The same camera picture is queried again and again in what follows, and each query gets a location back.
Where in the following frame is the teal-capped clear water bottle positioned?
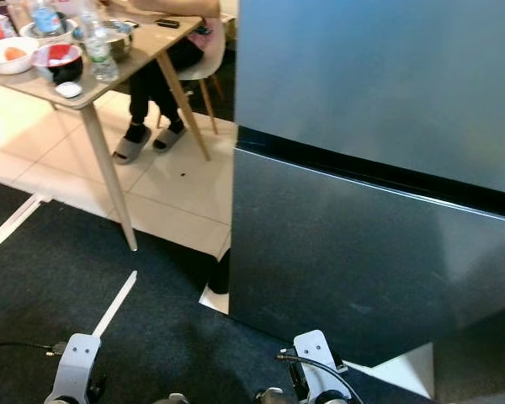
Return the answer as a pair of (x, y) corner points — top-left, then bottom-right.
(77, 0), (120, 83)

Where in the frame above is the white chair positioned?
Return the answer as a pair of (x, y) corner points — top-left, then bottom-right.
(177, 17), (228, 127)

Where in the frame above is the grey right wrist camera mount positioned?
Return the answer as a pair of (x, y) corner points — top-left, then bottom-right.
(290, 330), (350, 401)

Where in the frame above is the red black noodle bowl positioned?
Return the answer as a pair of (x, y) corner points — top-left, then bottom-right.
(32, 42), (83, 85)

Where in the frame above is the person in pink shirt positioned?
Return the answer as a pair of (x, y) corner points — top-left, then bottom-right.
(114, 0), (224, 165)

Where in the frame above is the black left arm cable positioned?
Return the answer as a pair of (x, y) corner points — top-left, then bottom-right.
(0, 340), (68, 354)

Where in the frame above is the black foam mat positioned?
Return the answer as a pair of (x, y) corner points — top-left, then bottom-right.
(185, 50), (241, 123)

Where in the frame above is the robot right leg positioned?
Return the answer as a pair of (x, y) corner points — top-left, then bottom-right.
(257, 387), (300, 404)

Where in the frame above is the steel bowl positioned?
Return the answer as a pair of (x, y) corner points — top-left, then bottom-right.
(72, 19), (140, 61)

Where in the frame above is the grey fridge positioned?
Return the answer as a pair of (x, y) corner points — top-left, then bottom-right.
(227, 0), (505, 401)

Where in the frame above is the white-capped blue-label water bottle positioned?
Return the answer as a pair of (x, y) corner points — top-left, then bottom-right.
(31, 0), (64, 36)

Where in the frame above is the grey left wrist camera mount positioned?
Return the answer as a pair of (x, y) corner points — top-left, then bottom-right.
(46, 333), (102, 404)

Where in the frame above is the white bowl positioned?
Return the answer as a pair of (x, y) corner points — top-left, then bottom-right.
(0, 36), (40, 75)

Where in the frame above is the small white oval object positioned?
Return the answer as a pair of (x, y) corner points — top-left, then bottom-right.
(55, 81), (83, 98)

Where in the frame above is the grey slipper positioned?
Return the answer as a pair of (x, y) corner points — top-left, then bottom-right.
(114, 125), (152, 165)
(153, 125), (188, 152)

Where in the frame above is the white floor tape strip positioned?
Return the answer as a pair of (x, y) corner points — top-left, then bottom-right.
(0, 194), (51, 260)
(91, 271), (138, 338)

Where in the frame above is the dark blue carpet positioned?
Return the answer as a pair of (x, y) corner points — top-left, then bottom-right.
(0, 177), (505, 404)

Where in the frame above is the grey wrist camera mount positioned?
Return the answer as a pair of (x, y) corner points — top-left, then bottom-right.
(290, 330), (350, 401)
(46, 333), (102, 404)

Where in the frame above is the light wooden table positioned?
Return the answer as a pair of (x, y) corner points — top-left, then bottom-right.
(0, 0), (224, 252)

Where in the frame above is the black oval pad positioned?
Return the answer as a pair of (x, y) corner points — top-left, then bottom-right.
(209, 248), (232, 295)

